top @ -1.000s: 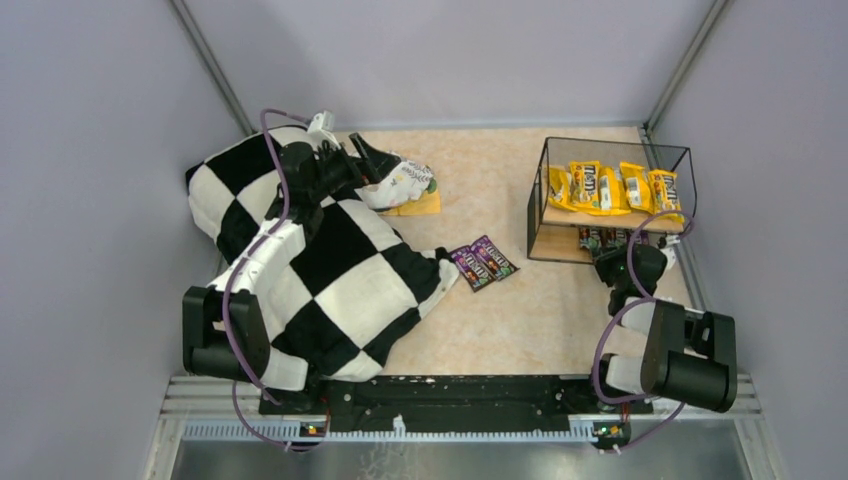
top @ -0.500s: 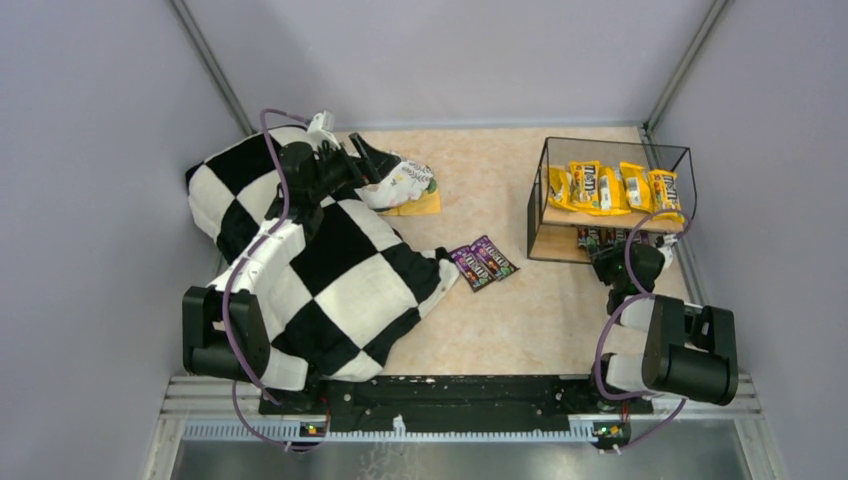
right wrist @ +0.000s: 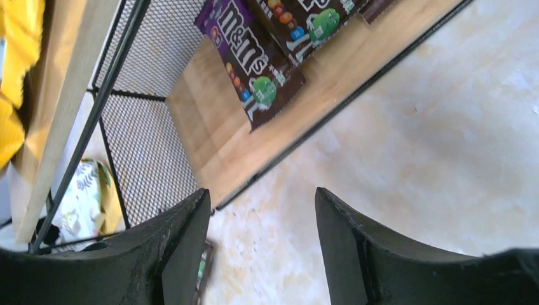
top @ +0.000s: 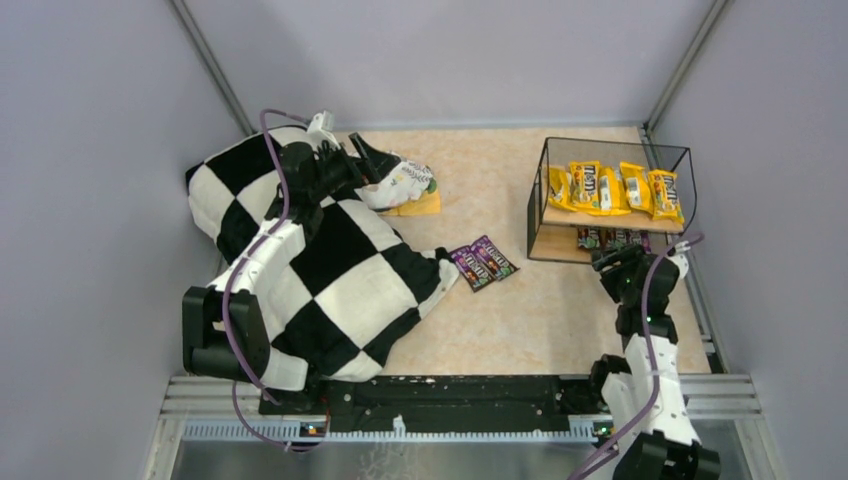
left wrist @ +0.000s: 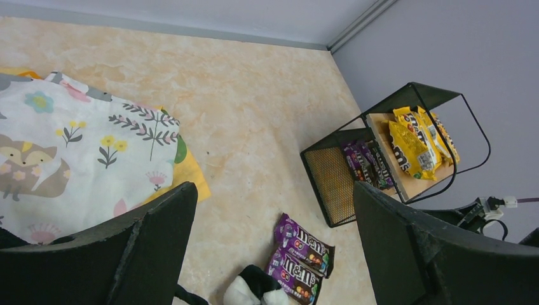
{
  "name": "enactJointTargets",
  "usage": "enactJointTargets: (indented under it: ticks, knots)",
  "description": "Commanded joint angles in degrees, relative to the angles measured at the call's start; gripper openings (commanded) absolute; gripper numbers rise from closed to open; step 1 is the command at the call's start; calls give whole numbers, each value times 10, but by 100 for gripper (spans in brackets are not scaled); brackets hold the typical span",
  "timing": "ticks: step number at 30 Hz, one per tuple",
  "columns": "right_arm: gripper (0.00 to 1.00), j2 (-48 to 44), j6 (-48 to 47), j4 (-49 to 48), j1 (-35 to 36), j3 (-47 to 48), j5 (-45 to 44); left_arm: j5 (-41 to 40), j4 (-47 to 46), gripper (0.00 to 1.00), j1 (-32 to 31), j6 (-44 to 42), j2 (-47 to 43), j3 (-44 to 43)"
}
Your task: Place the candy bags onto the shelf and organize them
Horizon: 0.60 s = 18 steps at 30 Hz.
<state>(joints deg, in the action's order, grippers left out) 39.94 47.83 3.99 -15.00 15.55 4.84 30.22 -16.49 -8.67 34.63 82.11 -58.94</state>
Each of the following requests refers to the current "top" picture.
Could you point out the yellow candy bag shelf middle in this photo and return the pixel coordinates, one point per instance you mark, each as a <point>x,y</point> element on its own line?
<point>638,192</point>

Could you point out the yellow candy bag shelf left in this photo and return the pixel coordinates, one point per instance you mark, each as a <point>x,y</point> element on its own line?
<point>612,193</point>

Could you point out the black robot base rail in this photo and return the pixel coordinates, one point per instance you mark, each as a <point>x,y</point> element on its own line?
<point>485,404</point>

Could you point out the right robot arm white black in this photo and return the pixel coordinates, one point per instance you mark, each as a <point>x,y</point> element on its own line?
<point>653,436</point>

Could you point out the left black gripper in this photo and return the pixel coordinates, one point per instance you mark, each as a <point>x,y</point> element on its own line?
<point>354,168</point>

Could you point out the animal print white cloth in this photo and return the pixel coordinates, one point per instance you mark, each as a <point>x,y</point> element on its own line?
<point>406,182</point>

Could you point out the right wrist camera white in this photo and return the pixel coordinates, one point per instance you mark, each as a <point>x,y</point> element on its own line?
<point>680,260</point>

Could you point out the yellow m&m bag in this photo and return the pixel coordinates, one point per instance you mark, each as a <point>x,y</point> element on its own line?
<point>585,186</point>
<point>666,202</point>

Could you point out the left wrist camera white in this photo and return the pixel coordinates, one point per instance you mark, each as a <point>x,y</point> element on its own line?
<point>321,126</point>

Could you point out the yellow candy bag shelf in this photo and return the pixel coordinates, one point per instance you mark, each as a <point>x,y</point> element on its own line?
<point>638,192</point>
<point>612,193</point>

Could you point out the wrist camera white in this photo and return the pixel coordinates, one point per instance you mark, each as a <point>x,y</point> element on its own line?
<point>321,126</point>
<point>680,260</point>

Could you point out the purple m&m bag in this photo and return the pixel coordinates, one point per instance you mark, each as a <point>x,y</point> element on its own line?
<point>588,238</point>
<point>474,272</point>
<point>492,258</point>

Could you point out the yellow candy bag barcode side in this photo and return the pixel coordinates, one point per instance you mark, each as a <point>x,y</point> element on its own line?
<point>560,188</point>

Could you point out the yellow m&m bag front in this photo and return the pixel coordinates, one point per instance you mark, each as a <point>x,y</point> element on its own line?
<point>585,186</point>

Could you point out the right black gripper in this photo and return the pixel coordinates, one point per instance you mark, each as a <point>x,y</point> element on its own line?
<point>617,267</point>

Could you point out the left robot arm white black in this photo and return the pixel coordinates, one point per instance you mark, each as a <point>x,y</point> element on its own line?
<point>263,201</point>

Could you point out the black white checkered cloth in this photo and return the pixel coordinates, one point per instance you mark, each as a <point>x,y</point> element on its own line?
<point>359,288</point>

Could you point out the yellow cloth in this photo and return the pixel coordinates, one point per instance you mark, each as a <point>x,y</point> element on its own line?
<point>429,203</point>

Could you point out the yellow m&m bag on shelf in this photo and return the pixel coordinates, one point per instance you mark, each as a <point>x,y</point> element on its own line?
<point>666,202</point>

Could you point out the black wire mesh shelf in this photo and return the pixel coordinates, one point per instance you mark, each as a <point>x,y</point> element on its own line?
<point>552,233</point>

